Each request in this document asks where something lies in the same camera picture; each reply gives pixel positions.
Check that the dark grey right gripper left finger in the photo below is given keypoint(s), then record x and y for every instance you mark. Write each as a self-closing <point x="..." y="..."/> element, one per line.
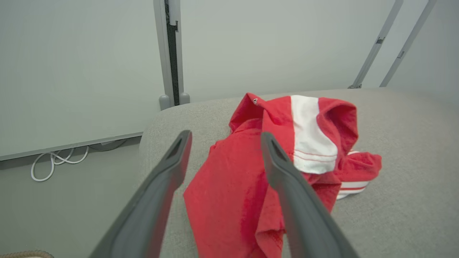
<point x="150" y="200"/>

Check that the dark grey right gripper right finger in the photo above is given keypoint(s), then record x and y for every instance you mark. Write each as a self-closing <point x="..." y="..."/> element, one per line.
<point x="304" y="215"/>

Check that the red and white garment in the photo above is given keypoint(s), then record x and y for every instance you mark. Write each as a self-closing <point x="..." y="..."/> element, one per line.
<point x="229" y="179"/>

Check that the beige woven laundry basket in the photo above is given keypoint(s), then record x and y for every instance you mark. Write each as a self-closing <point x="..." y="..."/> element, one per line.
<point x="25" y="255"/>

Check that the grey fabric sofa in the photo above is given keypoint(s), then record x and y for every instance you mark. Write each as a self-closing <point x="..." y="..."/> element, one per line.
<point x="412" y="179"/>

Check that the grey slanted metal strut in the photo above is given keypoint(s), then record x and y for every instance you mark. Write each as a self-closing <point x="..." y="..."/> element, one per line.
<point x="380" y="39"/>
<point x="408" y="39"/>

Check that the grey vertical wall post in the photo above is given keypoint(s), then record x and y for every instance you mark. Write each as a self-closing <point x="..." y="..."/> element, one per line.
<point x="161" y="53"/>

